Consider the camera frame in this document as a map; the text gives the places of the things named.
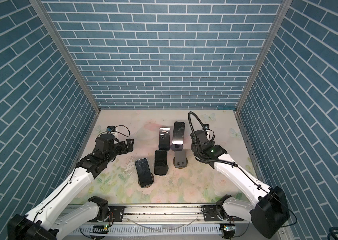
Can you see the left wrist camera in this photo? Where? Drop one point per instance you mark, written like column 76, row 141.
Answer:
column 111, row 129

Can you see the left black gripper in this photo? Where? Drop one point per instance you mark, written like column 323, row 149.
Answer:
column 124, row 149

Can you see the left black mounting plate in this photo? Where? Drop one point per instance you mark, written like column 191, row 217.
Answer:
column 112, row 213

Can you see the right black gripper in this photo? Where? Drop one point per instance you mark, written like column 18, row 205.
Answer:
column 193, row 146

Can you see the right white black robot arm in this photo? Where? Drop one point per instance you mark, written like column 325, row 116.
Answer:
column 267, row 208

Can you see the middle black phone stand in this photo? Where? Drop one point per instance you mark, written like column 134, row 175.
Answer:
column 161, row 170

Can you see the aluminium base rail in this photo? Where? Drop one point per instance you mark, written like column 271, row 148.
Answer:
column 175, row 214

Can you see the black mounting plate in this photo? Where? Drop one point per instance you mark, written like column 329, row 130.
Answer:
column 112, row 213
column 211, row 213

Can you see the white vented cable duct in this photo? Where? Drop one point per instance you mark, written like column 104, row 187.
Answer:
column 133, row 230

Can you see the purple-edged back left phone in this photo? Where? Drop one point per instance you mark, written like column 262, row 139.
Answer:
column 164, row 139

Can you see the wood-base grey phone stand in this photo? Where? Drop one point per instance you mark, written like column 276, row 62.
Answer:
column 180, row 160

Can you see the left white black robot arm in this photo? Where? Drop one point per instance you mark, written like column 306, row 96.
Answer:
column 43, row 222

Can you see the black phone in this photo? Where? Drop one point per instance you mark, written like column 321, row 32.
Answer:
column 178, row 133
column 161, row 157
column 143, row 168

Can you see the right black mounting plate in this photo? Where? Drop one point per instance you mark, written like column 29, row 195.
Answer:
column 211, row 213

